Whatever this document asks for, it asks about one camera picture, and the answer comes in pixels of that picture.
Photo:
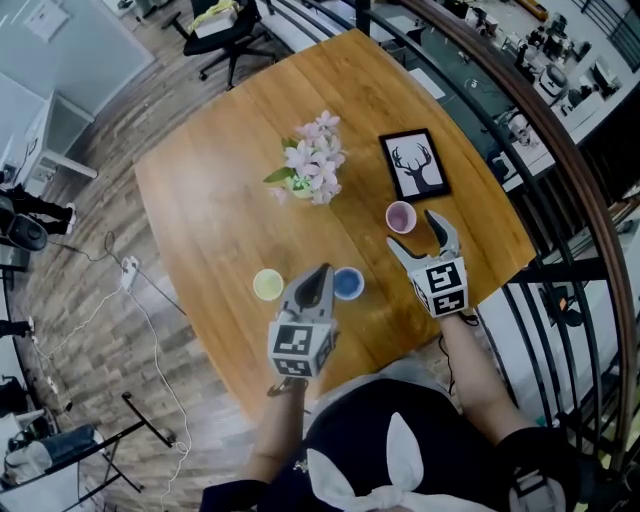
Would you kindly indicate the white desk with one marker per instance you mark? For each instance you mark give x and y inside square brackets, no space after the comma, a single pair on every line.
[40,140]

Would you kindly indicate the black railing with wooden handrail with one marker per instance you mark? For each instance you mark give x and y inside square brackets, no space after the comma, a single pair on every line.
[565,142]

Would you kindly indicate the pink flowers in white pot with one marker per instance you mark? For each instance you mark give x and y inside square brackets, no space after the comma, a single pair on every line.
[315,160]

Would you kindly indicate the black round device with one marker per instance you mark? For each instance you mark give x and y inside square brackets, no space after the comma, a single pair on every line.
[25,232]

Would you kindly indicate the red paper cup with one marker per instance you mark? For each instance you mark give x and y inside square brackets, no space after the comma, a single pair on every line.
[401,217]

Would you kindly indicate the blue paper cup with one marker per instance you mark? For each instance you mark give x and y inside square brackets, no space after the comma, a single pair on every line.
[350,283]

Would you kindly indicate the white bow cloth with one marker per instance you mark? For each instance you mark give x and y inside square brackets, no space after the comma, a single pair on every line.
[405,450]

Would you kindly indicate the yellow paper cup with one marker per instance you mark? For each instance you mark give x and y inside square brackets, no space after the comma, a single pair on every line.
[268,284]

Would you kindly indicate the white power strip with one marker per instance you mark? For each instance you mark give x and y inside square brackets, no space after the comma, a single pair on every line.
[129,272]

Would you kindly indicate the white box with yellow cloth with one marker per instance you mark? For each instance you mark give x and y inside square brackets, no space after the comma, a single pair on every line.
[215,22]

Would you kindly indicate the person's left forearm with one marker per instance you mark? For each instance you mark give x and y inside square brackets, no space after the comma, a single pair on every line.
[277,430]

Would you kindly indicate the person's dark top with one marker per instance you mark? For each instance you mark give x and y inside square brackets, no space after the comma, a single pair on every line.
[350,430]

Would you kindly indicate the black framed deer picture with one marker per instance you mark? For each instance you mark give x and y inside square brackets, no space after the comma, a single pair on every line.
[415,165]

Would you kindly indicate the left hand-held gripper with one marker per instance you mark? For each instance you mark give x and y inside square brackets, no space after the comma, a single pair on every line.
[295,345]

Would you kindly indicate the black frame glass desk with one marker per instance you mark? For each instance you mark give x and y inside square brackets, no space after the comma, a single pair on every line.
[145,422]

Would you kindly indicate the person's right forearm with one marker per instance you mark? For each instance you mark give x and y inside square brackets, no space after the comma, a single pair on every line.
[475,375]

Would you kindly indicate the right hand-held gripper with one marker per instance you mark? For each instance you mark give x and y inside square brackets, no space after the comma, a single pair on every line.
[442,287]

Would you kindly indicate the black office chair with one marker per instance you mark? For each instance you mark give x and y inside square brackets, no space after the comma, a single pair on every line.
[220,42]

